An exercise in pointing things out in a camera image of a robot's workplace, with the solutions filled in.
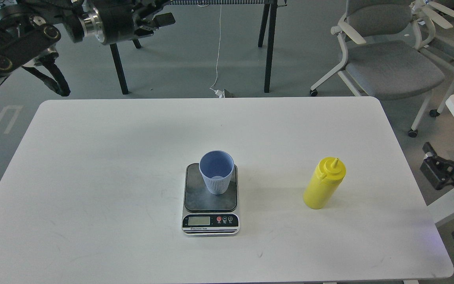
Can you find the yellow squeeze bottle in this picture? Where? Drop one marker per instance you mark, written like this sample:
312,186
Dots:
327,176

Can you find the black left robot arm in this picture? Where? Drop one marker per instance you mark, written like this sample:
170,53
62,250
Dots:
28,32

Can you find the digital kitchen scale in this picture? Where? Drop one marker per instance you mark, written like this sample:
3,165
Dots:
205,214

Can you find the blue plastic cup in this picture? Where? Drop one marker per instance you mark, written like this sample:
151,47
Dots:
217,168

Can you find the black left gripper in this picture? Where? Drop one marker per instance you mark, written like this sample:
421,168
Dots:
112,21

